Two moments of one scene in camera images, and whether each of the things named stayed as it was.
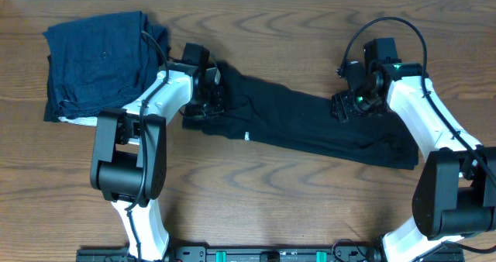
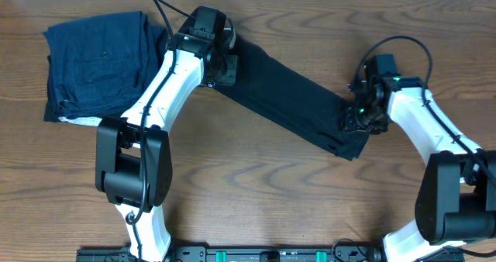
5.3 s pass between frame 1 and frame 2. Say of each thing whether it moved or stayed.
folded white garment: stayed
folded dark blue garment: stayed
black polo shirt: moved
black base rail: stayed
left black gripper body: moved
